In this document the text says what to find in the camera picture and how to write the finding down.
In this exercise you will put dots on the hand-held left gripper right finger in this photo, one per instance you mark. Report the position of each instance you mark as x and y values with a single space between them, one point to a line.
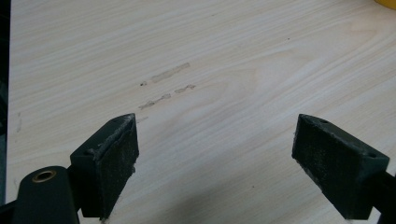
337 168

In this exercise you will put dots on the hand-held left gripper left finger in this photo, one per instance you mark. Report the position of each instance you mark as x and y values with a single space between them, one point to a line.
107 165

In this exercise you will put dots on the yellow round object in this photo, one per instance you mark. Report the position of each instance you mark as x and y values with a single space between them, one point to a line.
387 2

